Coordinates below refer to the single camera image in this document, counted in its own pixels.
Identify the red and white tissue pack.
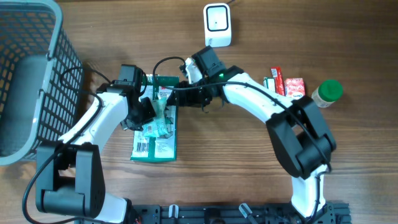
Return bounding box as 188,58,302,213
284,78,305,100

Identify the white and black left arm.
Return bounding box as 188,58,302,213
27,65,155,223

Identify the red stick packet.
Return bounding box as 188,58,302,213
271,67,285,96

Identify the green lid white jar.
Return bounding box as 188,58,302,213
312,80,343,108

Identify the grey plastic mesh basket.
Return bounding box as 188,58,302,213
1,1,84,166

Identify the white barcode scanner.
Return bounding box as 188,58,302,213
203,3,232,47

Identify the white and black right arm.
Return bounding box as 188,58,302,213
167,47,336,223

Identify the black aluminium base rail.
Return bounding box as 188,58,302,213
74,202,352,224

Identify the green 3M sponge package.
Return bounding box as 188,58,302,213
130,75,179,163

